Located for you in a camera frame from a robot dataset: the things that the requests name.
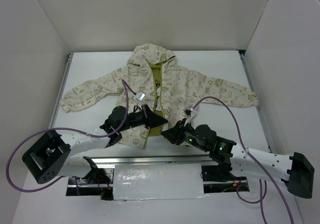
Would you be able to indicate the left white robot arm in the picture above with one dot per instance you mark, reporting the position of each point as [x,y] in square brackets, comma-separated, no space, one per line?
[48,156]

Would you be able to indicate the left aluminium frame rail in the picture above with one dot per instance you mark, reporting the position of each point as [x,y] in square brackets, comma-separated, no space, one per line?
[60,91]

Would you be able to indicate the cream jacket with green print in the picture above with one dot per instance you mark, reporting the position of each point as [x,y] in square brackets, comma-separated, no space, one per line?
[169,88]

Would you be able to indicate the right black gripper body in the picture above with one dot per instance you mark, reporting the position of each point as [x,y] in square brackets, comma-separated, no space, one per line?
[180,133]

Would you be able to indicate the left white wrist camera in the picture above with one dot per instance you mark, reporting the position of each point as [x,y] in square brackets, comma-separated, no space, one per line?
[139,96]

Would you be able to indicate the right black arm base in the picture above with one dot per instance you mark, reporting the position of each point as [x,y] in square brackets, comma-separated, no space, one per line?
[218,172]

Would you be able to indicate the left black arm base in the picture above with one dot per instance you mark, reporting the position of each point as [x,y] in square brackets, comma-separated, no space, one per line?
[95,175]

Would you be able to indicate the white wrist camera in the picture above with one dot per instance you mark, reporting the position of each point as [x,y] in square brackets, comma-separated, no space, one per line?
[190,113]
[139,96]

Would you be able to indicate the silver foil covered panel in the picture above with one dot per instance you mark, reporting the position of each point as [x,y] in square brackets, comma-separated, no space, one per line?
[163,181]

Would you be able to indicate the aluminium front rail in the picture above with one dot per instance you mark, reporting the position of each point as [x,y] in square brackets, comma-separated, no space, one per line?
[200,159]

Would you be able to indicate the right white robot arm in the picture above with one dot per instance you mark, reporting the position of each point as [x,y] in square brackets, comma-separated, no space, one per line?
[294,171]

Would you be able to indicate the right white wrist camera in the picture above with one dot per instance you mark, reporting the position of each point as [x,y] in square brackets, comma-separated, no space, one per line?
[190,113]

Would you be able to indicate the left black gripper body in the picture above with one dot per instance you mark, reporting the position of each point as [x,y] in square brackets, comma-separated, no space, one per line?
[145,116]

